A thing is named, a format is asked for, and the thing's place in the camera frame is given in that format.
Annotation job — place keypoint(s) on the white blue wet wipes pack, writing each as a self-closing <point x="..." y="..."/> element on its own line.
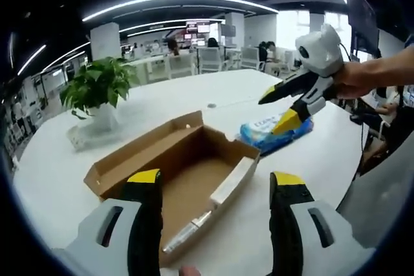
<point x="258" y="140"/>

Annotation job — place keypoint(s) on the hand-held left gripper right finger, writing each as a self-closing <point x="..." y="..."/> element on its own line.
<point x="288" y="224"/>

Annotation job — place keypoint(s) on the person's right hand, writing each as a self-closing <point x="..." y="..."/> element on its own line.
<point x="359" y="79"/>

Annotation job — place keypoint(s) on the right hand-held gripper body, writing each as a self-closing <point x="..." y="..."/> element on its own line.
<point x="320" y="53"/>

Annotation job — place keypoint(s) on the wall display screen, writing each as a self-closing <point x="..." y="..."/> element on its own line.
<point x="198" y="27"/>

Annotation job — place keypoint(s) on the green plant in white pot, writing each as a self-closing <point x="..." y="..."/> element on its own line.
<point x="97" y="79"/>

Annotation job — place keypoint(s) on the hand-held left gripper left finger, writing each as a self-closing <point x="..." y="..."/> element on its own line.
<point x="142" y="224"/>

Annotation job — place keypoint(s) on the group of white office chairs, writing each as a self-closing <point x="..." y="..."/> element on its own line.
<point x="210" y="57"/>

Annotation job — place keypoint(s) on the brown cardboard shoe box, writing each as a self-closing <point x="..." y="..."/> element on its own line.
<point x="194" y="166"/>

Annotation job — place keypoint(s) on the white pump bottle clear cap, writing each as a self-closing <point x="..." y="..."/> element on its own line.
<point x="186" y="234"/>

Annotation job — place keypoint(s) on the person's left hand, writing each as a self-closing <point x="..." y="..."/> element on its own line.
<point x="189" y="271"/>

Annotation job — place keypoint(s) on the blue plastic packet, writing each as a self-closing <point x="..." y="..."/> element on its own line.
<point x="307" y="127"/>

